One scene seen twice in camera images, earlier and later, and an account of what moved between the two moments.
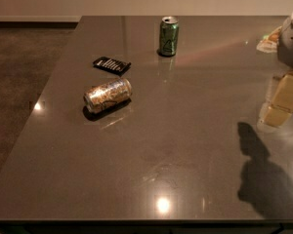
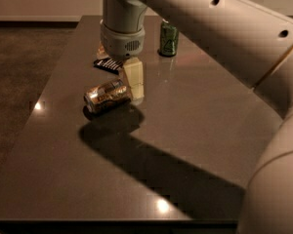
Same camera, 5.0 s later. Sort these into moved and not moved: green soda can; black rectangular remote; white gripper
Moved: white gripper
Not moved: black rectangular remote; green soda can
